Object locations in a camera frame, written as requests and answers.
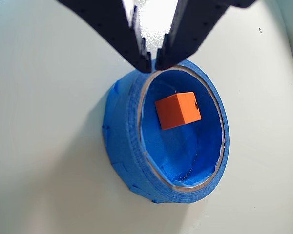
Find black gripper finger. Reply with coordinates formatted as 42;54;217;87
154;0;257;71
57;0;152;73

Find orange cube block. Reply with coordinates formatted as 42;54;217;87
154;91;202;131

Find blue tape roll bin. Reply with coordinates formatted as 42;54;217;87
102;58;230;204

